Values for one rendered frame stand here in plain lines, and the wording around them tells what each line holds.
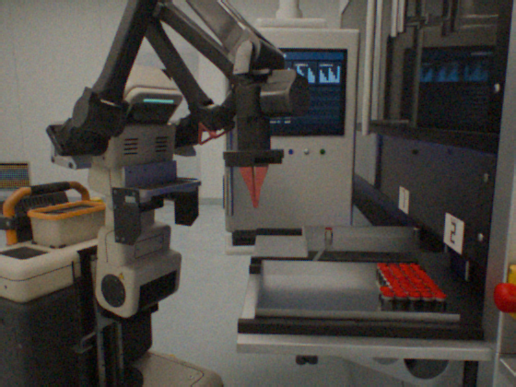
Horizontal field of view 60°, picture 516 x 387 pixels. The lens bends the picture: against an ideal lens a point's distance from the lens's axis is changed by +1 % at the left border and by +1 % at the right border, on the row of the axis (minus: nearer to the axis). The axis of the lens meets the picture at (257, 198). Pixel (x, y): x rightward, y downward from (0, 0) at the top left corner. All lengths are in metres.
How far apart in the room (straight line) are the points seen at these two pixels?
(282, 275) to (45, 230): 0.88
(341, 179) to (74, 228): 0.97
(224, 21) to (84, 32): 6.03
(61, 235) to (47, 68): 5.53
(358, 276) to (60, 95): 6.20
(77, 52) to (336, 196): 5.54
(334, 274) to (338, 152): 0.76
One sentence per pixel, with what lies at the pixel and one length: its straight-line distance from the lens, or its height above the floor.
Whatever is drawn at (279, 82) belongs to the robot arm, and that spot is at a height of 1.29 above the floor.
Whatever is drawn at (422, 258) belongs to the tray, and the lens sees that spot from 1.15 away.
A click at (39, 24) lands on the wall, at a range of 7.12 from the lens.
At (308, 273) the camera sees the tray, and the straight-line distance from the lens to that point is 1.03.
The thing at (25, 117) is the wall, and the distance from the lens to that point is 7.16.
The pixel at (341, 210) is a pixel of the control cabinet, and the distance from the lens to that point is 1.74.
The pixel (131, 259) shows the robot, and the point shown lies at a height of 0.82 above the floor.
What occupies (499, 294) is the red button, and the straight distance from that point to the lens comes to 0.69.
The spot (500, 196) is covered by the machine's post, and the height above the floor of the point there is 1.12.
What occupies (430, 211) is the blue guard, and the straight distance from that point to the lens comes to 1.05.
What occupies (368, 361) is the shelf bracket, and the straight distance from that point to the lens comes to 0.89.
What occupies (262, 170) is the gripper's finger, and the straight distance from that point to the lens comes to 0.73.
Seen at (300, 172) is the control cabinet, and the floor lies 1.03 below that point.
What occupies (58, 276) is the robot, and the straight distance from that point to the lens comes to 1.56.
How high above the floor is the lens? 1.24
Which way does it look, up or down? 10 degrees down
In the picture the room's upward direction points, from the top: straight up
